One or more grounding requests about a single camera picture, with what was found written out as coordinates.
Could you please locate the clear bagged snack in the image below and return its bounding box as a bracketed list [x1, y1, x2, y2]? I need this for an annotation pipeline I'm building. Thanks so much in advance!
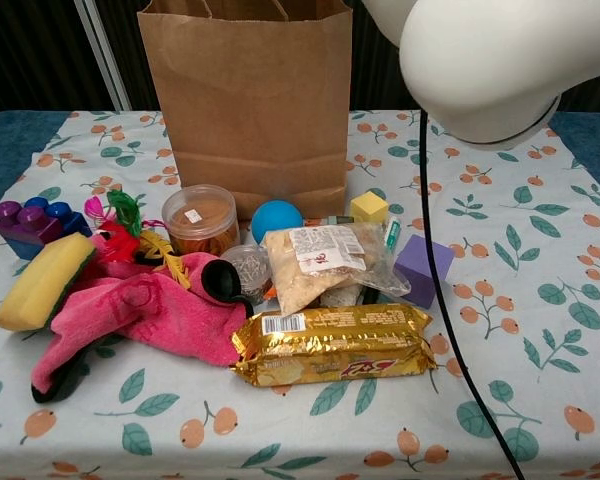
[263, 222, 411, 316]

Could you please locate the gold biscuit package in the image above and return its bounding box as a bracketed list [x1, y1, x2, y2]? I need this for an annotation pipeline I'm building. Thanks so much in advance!
[229, 303, 439, 387]

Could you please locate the purple foam cube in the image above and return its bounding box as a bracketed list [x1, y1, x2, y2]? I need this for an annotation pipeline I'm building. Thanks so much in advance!
[393, 234, 456, 310]

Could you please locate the brown paper bag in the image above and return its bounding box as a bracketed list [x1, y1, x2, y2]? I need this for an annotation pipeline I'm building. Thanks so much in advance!
[137, 0, 355, 221]

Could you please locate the blue ball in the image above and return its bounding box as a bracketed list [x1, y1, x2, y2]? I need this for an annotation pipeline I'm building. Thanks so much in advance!
[251, 193, 305, 239]

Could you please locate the small clear jar of clips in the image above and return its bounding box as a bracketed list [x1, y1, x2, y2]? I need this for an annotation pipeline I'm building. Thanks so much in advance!
[221, 243, 274, 304]

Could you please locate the yellow foam cube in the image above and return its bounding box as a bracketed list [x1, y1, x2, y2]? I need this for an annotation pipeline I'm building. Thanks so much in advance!
[349, 193, 389, 225]

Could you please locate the black round scoop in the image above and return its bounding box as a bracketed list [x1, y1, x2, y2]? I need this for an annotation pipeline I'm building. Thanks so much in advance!
[201, 259, 254, 306]

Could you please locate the green white marker pen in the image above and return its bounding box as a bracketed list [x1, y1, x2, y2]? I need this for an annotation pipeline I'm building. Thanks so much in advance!
[359, 215, 405, 304]

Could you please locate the clear jar of rubber bands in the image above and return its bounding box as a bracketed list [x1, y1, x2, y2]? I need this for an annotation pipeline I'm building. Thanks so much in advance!
[161, 184, 241, 256]

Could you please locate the pink cloth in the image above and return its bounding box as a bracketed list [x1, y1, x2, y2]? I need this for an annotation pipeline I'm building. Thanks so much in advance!
[29, 234, 249, 404]

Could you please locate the colourful feather toy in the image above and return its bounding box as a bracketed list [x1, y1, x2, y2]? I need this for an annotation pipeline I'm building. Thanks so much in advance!
[83, 189, 194, 291]

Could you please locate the floral tablecloth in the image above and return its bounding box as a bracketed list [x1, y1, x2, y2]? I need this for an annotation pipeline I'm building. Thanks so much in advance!
[0, 109, 600, 480]

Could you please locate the blue toy block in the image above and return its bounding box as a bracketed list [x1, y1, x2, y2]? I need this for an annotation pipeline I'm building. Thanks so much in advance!
[7, 196, 94, 261]

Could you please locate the yellow sponge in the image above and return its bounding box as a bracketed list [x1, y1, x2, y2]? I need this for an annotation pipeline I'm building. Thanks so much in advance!
[0, 232, 97, 333]

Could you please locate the purple toy block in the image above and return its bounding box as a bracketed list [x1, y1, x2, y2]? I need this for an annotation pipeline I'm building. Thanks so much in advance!
[0, 200, 64, 247]

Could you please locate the blue table cover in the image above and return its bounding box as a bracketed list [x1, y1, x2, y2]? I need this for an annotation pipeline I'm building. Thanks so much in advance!
[0, 109, 600, 216]

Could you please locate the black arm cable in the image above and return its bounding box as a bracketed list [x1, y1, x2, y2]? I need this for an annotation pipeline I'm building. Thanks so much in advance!
[418, 112, 526, 480]

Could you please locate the grey metal partition post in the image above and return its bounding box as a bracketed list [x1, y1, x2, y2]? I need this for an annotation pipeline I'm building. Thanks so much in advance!
[74, 0, 134, 111]

